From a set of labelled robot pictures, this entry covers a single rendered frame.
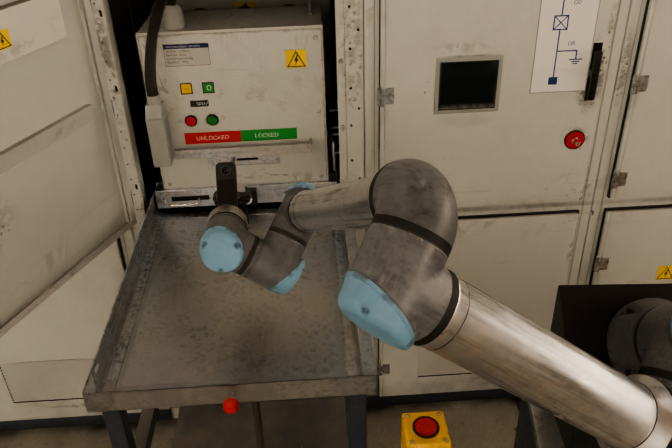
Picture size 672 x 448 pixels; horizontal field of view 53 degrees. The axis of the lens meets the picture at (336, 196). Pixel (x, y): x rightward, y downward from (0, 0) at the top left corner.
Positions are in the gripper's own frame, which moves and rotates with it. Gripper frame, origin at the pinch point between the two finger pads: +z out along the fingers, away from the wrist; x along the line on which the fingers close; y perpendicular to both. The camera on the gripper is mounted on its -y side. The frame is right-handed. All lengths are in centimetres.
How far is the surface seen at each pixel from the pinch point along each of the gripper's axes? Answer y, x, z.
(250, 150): -2.2, 2.5, 21.7
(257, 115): -11.6, 5.1, 24.1
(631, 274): 48, 121, 28
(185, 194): 11.8, -18.3, 26.9
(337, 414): 88, 24, 18
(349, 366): 29, 25, -40
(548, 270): 45, 94, 27
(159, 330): 26.9, -18.0, -23.9
